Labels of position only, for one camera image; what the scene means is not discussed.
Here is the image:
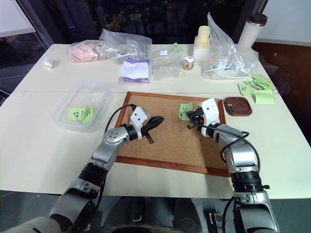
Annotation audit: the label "dark brown wooden tray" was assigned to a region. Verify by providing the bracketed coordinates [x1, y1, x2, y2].
[223, 96, 253, 117]

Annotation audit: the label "flat green note with scribble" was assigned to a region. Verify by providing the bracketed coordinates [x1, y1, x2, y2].
[237, 82, 254, 96]

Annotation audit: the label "cream stacked cups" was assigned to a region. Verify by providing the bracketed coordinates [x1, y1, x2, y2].
[197, 25, 210, 45]

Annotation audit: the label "green note with check marks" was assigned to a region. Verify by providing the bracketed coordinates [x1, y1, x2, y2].
[81, 105, 95, 125]

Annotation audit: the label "wood-framed cork board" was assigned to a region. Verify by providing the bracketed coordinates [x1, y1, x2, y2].
[114, 91, 231, 178]

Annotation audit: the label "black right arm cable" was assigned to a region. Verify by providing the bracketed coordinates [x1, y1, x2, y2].
[208, 125, 262, 170]

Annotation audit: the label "green sticky note with writing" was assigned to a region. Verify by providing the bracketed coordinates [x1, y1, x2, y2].
[179, 102, 193, 121]

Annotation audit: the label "purple tissue pack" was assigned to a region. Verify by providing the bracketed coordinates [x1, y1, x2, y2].
[119, 58, 152, 84]

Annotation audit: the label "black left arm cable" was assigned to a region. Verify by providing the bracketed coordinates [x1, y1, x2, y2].
[105, 103, 137, 136]

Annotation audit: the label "white tumbler with brown lid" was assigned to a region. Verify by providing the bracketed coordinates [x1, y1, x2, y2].
[237, 14, 268, 50]

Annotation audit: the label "small jar of coloured pins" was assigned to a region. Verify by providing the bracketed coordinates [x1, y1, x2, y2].
[182, 56, 195, 71]

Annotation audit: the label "black metal bracket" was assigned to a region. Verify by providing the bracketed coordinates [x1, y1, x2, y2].
[206, 210, 223, 225]

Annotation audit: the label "bag with pink item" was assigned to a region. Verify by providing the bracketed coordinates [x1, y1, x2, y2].
[69, 41, 103, 64]

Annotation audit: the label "dark rounded shape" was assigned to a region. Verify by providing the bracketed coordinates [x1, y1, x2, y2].
[106, 198, 204, 233]

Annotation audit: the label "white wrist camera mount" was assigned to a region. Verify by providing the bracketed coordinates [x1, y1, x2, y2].
[130, 106, 150, 141]
[200, 98, 221, 138]

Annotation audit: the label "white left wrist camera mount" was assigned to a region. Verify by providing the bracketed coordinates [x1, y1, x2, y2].
[130, 106, 150, 141]

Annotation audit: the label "clear plastic box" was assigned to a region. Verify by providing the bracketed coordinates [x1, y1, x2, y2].
[52, 81, 113, 133]

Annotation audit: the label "curled green note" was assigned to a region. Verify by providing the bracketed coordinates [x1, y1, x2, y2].
[251, 89, 276, 105]

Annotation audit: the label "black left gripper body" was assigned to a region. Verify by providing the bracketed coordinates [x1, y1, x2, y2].
[141, 120, 156, 145]

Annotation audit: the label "stack of cream cups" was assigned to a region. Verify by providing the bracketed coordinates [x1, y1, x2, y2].
[193, 36, 210, 63]

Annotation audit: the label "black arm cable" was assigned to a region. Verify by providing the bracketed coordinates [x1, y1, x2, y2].
[105, 103, 137, 136]
[208, 125, 262, 170]

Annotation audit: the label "beige rounded cover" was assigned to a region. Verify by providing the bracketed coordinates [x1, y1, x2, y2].
[0, 216, 64, 233]

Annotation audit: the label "crumpled green notes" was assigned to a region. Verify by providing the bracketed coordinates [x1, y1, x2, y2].
[245, 74, 275, 91]

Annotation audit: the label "large clear bag with supplies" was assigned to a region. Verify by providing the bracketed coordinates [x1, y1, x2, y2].
[202, 12, 259, 81]

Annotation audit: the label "green note with triangle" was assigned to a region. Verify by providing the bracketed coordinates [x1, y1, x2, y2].
[68, 106, 88, 121]

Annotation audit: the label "white tape roll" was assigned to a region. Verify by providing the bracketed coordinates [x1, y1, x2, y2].
[43, 57, 55, 70]

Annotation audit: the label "flat clear zip bag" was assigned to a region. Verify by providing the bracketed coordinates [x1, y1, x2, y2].
[150, 44, 183, 81]

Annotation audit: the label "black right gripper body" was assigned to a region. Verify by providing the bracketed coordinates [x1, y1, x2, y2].
[187, 106, 206, 130]

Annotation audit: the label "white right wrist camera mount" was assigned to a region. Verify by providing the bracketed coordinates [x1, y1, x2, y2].
[200, 98, 221, 138]

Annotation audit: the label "crumpled clear plastic bag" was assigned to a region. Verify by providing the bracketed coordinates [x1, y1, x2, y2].
[99, 28, 153, 64]

